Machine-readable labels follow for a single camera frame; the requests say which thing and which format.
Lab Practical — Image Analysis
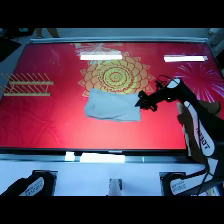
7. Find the grey garment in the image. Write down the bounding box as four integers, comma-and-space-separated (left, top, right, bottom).
83, 87, 143, 123

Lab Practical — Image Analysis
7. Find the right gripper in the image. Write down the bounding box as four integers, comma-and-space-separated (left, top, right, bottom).
134, 89, 161, 113

